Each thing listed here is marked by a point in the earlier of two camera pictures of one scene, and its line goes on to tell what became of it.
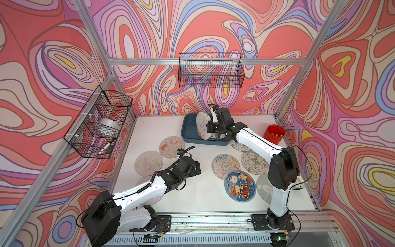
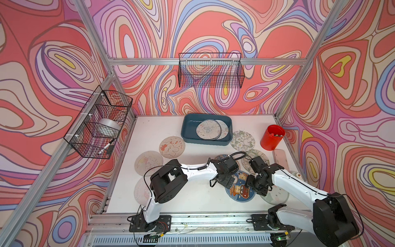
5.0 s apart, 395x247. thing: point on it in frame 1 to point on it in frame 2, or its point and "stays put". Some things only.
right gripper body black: [215, 127] to [257, 184]
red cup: [274, 134] stays put
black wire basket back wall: [211, 70] stays put
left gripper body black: [192, 173] to [226, 175]
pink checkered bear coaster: [169, 145] stays put
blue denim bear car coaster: [240, 186] stays put
